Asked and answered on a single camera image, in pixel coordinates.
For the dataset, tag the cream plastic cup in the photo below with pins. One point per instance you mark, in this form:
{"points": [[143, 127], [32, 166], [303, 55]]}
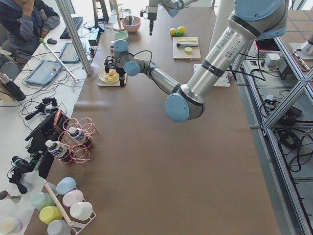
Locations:
{"points": [[9, 226]]}

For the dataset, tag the glazed twisted donut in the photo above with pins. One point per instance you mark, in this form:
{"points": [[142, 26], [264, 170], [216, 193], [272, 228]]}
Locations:
{"points": [[111, 76]]}

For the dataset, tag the cream rabbit serving tray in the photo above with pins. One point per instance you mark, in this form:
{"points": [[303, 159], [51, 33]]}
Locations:
{"points": [[116, 84]]}

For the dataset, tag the pink bowl with ice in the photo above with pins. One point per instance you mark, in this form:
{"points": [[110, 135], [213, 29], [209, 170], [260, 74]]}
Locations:
{"points": [[132, 28]]}

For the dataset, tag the yellow plastic cup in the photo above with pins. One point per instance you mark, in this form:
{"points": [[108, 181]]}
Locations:
{"points": [[49, 214]]}

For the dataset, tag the steel muddler black tip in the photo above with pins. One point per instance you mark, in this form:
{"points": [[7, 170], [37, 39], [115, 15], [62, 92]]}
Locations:
{"points": [[187, 45]]}

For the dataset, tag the white plastic cup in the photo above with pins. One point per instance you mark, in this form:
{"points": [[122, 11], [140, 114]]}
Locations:
{"points": [[81, 210]]}

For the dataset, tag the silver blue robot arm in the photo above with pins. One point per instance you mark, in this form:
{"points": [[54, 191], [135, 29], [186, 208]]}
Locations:
{"points": [[250, 20], [172, 8]]}

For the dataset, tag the green plastic cup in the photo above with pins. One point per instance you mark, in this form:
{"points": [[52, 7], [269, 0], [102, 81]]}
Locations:
{"points": [[42, 200]]}

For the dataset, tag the white round plate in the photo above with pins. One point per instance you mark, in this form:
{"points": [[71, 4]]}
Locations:
{"points": [[102, 74]]}

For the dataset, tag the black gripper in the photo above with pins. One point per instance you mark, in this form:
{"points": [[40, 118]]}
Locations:
{"points": [[151, 17], [120, 71]]}

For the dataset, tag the pink plastic cup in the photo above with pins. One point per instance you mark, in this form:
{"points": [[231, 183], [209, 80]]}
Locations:
{"points": [[72, 197]]}

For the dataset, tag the yellow lemon upper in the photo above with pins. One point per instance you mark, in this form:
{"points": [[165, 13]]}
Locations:
{"points": [[181, 29]]}

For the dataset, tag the dark tea bottle on tray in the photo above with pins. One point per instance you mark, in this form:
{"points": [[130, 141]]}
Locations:
{"points": [[112, 48]]}

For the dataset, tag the yellow plastic knife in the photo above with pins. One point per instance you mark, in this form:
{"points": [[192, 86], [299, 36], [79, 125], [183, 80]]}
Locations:
{"points": [[187, 40]]}

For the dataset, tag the blue plastic cup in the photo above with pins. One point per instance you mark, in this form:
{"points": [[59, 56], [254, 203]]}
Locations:
{"points": [[66, 185]]}

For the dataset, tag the grey plastic cup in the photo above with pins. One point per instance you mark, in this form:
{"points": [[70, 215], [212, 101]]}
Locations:
{"points": [[58, 227]]}

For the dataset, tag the mint green bowl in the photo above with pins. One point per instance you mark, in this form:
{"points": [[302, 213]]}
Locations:
{"points": [[122, 35]]}

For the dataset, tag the blue teach pendant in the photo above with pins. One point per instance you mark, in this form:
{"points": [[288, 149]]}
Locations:
{"points": [[68, 54], [44, 73]]}

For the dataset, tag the blue teach pendant near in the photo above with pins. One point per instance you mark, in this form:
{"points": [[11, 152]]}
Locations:
{"points": [[44, 73]]}

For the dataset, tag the tea bottle in rack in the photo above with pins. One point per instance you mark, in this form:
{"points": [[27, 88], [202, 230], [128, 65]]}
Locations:
{"points": [[80, 137], [59, 150]]}

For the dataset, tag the wooden cutting board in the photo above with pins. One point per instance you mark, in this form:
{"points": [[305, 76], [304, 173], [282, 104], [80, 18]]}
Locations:
{"points": [[179, 53]]}

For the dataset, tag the black thermos bottle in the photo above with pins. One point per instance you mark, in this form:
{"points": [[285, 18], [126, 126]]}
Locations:
{"points": [[11, 87]]}

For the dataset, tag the green lime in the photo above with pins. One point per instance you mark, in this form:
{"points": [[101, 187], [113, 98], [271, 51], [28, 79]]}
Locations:
{"points": [[178, 33]]}

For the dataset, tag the copper wire bottle rack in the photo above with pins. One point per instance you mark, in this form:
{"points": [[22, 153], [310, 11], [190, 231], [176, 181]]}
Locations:
{"points": [[79, 153]]}

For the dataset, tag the yellow lemon lower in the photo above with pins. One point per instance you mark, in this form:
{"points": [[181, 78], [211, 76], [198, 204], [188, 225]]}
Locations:
{"points": [[172, 31]]}

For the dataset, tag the blue teach pendant far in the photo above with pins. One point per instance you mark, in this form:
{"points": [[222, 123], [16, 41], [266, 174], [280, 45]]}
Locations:
{"points": [[68, 54]]}

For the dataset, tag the half lemon slice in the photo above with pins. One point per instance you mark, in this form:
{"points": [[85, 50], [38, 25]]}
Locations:
{"points": [[188, 50]]}

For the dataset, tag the seated person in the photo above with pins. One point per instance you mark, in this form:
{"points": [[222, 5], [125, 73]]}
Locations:
{"points": [[26, 22]]}

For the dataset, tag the yellow lemon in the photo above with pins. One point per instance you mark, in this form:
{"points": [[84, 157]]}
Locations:
{"points": [[172, 31], [181, 29]]}

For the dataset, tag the metal ice scoop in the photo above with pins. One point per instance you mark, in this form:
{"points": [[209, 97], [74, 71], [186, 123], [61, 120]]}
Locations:
{"points": [[129, 20]]}

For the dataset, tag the wooden cup tree stand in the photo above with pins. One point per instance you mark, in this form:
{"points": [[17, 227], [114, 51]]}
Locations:
{"points": [[117, 26]]}

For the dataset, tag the black computer mouse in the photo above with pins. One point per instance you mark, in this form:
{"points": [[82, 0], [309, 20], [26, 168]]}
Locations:
{"points": [[51, 41]]}

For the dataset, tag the white wire cup rack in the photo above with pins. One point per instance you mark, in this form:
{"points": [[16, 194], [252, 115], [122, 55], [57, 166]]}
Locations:
{"points": [[77, 226]]}

